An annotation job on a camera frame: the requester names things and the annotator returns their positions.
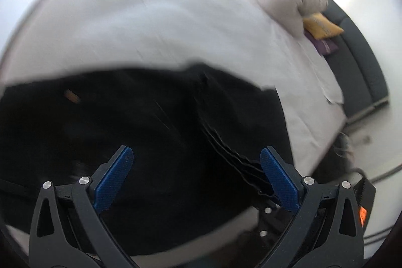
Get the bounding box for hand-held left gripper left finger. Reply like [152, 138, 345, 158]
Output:
[29, 145, 136, 268]

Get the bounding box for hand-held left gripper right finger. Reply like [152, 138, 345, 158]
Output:
[260, 146, 365, 268]

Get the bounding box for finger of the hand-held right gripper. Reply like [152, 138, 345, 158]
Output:
[256, 193, 285, 245]

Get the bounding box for black denim pants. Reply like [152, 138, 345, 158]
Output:
[0, 62, 296, 259]

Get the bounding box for dark grey headboard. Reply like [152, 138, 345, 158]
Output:
[290, 0, 390, 126]

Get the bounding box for purple pillow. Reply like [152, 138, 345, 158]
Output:
[306, 32, 340, 56]

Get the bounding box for yellow pillow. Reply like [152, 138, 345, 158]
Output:
[302, 13, 344, 39]

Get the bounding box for bed with white sheet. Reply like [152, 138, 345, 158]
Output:
[0, 0, 346, 181]

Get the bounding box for grey cable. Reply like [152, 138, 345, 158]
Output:
[353, 163, 402, 182]
[364, 225, 399, 242]

